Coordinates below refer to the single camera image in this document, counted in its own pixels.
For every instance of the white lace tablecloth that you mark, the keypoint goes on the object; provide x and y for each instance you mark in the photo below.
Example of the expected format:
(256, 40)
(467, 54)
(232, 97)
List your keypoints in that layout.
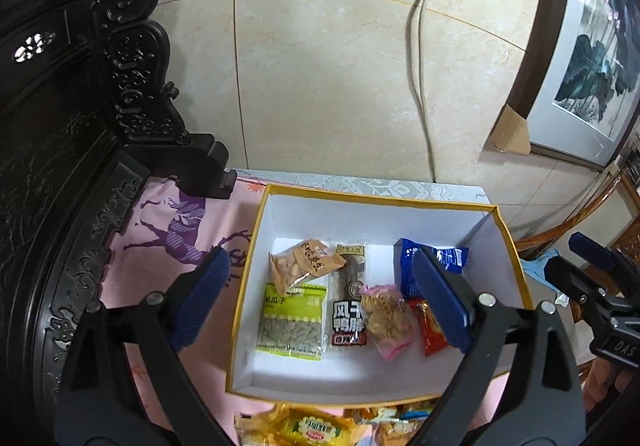
(350, 186)

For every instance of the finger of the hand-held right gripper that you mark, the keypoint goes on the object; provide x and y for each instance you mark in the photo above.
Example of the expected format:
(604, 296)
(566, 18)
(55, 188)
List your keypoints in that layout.
(590, 251)
(570, 281)

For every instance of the cardboard corner protector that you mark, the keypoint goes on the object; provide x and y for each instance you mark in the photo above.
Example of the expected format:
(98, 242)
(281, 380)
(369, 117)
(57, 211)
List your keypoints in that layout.
(512, 131)

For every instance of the dark carved wooden furniture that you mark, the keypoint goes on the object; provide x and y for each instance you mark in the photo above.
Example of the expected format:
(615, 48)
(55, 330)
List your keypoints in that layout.
(60, 126)

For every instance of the yellow cake packet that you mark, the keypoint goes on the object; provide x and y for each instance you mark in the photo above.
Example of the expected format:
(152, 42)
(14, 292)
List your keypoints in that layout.
(310, 428)

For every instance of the brown cracker packet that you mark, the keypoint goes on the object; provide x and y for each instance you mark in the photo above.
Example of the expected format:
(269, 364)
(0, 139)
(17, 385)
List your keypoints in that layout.
(300, 266)

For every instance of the lime green seed packet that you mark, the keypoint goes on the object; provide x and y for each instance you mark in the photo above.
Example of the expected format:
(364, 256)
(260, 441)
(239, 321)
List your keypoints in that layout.
(290, 326)

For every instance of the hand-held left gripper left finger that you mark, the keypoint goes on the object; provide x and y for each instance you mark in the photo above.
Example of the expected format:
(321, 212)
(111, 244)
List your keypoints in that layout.
(205, 286)

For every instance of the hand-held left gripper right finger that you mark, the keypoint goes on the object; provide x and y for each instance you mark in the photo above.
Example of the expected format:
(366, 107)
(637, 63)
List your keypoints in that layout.
(440, 296)

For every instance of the clear packet yellow bread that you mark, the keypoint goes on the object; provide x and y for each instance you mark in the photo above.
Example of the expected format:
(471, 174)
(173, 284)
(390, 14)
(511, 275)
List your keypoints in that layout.
(400, 433)

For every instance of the yellow cardboard box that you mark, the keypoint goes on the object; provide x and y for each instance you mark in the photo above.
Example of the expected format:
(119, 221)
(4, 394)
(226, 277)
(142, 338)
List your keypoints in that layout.
(300, 226)

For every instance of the red biscuit packet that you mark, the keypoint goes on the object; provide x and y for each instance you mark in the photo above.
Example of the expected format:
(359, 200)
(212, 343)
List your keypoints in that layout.
(430, 331)

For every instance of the black meat snack packet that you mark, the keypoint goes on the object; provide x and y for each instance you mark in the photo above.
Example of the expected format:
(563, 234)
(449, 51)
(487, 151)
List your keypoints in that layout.
(345, 316)

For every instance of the blue snack packet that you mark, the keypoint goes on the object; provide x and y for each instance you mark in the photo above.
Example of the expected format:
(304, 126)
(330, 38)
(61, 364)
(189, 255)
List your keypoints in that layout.
(407, 271)

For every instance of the person's right hand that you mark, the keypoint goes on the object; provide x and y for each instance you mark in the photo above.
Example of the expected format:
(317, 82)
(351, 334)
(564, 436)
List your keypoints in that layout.
(607, 386)

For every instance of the small green white packet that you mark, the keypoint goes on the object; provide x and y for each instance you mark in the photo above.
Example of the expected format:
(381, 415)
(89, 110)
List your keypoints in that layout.
(561, 300)

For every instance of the pink floral blanket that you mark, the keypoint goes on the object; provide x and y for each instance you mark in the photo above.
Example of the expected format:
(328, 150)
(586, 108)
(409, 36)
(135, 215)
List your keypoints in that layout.
(165, 236)

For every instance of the pink clear noodle snack packet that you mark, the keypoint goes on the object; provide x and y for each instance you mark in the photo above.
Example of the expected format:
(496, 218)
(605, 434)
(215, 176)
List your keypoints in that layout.
(382, 321)

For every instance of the wooden armchair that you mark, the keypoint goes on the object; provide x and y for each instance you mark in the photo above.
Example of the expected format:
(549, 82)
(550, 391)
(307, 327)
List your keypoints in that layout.
(545, 241)

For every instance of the light blue white packet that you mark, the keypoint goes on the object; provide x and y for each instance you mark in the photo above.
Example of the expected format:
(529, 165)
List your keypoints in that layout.
(417, 410)

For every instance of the framed ink painting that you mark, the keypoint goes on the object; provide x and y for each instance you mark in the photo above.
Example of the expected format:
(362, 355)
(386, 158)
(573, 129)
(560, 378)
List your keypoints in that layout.
(590, 51)

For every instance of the light blue cloth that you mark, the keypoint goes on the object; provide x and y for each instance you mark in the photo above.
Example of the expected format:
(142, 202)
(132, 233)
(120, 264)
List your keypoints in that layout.
(537, 271)

